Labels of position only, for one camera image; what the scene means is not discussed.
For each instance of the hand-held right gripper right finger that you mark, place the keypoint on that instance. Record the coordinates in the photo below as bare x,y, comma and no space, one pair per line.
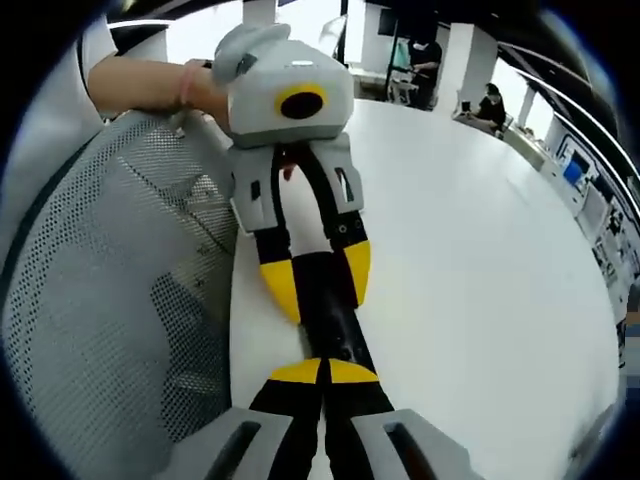
360,425

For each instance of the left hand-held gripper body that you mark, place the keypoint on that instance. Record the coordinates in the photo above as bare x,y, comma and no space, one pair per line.
260,115

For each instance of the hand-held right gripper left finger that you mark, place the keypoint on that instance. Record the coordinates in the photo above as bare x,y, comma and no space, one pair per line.
280,425

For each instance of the black remote control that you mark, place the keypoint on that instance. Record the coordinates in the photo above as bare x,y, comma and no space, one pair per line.
330,320

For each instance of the person's left hand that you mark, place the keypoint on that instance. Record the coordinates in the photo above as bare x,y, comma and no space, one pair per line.
210,95

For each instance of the black tripod stand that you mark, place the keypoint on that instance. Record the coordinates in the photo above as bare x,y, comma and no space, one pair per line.
393,45

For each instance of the grey mesh chair back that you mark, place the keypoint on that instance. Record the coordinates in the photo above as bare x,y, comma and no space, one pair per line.
100,300

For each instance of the person's white shirt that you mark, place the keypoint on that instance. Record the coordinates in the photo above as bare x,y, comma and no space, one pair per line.
45,125

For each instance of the display shelf wall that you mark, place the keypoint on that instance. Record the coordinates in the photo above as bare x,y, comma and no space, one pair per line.
605,215

